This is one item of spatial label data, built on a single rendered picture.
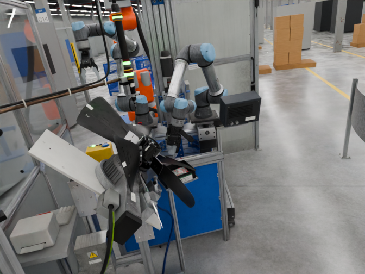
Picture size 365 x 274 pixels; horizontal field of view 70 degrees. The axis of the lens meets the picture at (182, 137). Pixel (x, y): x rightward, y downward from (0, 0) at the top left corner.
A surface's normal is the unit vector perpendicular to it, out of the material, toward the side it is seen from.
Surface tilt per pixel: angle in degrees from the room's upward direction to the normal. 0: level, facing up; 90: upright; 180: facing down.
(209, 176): 90
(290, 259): 0
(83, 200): 90
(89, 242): 0
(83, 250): 90
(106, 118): 56
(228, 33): 90
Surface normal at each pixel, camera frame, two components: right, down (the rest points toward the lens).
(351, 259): -0.13, -0.91
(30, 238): 0.20, 0.37
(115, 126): 0.57, -0.33
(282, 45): -0.16, 0.41
